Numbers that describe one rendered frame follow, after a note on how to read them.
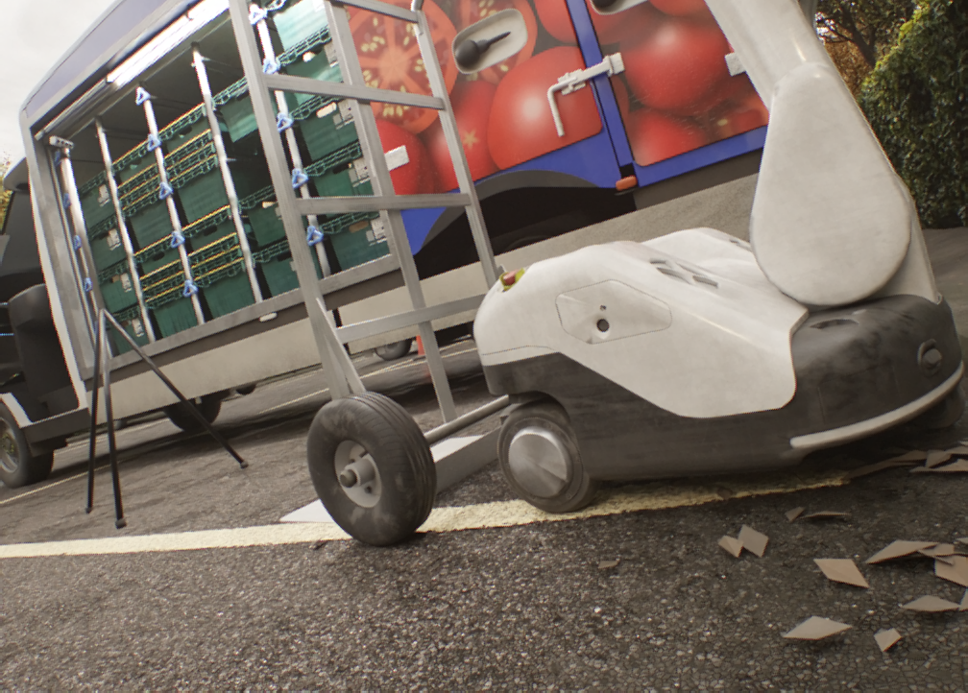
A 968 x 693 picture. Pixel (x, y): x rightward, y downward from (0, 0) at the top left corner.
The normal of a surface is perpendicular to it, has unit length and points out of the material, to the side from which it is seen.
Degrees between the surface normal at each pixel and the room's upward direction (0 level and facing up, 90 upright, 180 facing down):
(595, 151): 90
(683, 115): 90
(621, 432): 90
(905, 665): 0
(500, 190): 90
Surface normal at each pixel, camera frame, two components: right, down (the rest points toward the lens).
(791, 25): -0.42, 0.07
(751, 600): -0.27, -0.96
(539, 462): -0.61, 0.18
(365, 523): -0.67, -0.08
